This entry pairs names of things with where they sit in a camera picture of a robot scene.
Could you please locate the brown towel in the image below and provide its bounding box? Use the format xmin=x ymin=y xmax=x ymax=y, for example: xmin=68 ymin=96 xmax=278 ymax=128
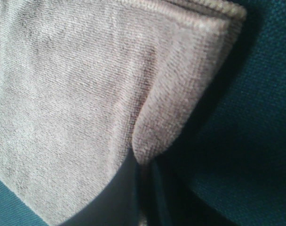
xmin=0 ymin=0 xmax=246 ymax=226

